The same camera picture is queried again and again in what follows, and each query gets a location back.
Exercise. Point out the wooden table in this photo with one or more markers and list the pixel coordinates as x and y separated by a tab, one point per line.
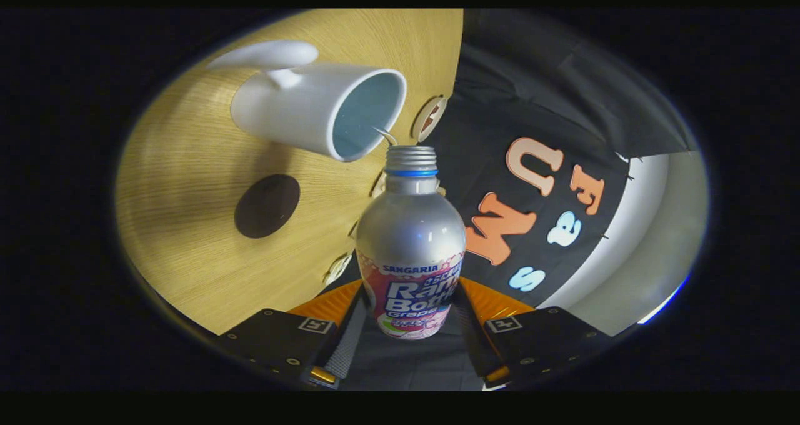
187	181

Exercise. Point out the white cup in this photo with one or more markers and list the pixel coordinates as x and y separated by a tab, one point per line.
294	109

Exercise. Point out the dark round coaster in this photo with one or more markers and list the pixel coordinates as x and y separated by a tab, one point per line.
267	206

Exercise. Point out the white divided tray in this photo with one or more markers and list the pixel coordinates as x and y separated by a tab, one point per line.
337	270

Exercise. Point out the silver juice bottle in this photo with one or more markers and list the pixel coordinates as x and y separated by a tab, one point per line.
409	225

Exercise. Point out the white round plate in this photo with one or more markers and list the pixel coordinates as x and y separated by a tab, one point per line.
420	128

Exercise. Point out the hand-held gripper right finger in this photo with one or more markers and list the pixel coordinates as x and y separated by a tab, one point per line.
475	344

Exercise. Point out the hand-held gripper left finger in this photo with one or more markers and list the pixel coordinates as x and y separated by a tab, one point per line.
347	350

